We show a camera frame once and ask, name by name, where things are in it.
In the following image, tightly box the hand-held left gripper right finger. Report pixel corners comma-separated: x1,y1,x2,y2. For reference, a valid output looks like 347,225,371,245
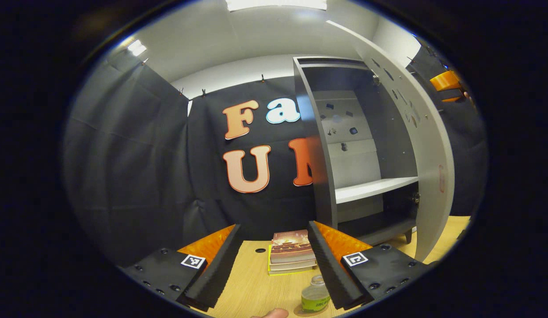
307,221,438,311

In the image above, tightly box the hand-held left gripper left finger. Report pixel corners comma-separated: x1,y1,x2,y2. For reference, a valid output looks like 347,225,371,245
116,224,243,312

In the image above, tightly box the green label plastic bottle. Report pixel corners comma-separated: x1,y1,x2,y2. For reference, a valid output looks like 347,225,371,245
301,274,332,313

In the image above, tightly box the beige cabinet door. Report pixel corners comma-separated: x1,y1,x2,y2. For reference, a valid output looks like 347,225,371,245
326,20,456,262

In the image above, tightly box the white book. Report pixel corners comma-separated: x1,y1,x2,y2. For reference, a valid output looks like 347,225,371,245
269,260,318,271

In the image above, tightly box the yellow-green book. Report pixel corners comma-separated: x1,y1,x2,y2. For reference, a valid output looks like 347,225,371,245
267,244,318,276

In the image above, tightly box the red-brown cover book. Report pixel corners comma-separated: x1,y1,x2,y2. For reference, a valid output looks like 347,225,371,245
270,229,317,265

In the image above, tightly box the black backdrop cloth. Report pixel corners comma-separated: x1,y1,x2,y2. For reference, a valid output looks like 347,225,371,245
62,44,489,270

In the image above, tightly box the large ceiling light panel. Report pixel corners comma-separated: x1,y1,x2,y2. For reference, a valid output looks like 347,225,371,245
225,0,327,12

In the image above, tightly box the small ceiling light panel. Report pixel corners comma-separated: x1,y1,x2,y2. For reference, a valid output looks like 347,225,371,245
126,39,148,57

